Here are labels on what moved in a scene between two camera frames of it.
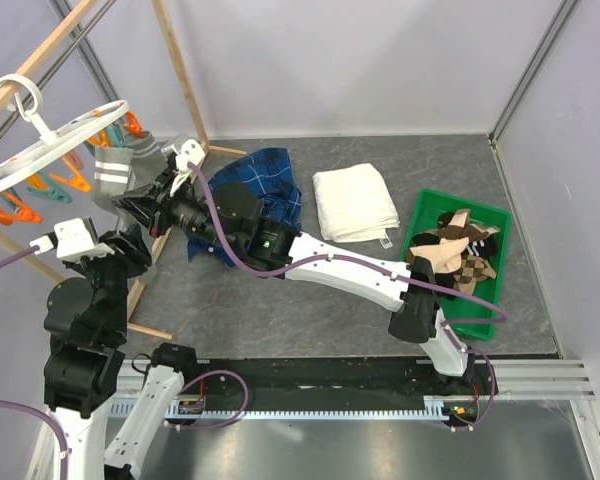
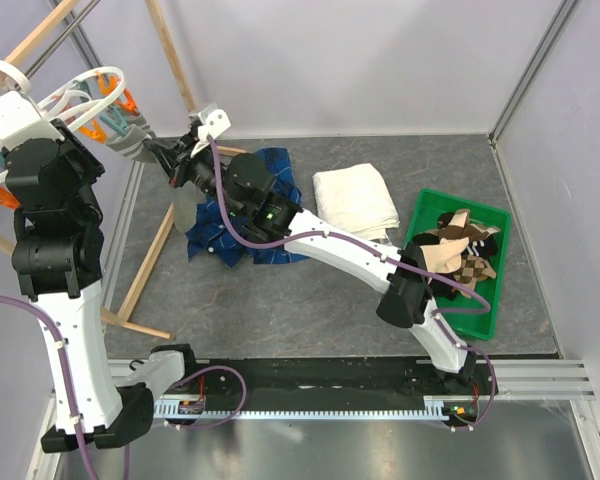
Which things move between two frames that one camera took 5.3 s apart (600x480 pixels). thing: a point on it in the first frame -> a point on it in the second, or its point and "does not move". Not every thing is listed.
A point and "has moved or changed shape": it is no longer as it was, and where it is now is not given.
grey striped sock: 148,161 -> 132,140
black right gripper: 154,211 -> 176,159
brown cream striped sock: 460,228 does not move
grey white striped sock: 113,166 has moved or changed shape
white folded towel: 354,204 does not move
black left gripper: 136,255 -> 73,145
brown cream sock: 445,256 does not move
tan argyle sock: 472,270 does not move
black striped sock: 482,248 does not move
